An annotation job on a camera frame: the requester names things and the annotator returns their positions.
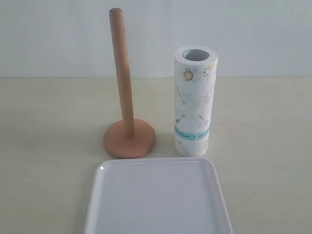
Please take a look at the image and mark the printed paper towel roll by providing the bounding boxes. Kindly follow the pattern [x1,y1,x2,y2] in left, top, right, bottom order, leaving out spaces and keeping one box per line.
[174,46,218,156]

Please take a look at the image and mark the wooden paper towel holder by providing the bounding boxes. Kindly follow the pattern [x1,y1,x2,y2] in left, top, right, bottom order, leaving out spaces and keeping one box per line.
[103,8,156,158]

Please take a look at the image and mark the white plastic tray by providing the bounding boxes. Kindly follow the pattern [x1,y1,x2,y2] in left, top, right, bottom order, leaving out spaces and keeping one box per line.
[84,156,233,234]

